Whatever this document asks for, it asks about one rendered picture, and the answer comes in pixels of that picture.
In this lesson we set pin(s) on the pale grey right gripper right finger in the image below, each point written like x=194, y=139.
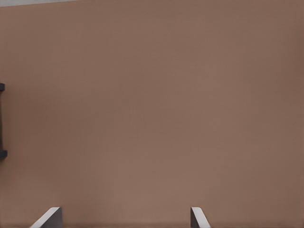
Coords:
x=198, y=219

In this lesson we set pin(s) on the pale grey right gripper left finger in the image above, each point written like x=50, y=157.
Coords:
x=51, y=219

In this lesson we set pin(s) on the black shoe rack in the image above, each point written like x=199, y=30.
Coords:
x=2, y=118

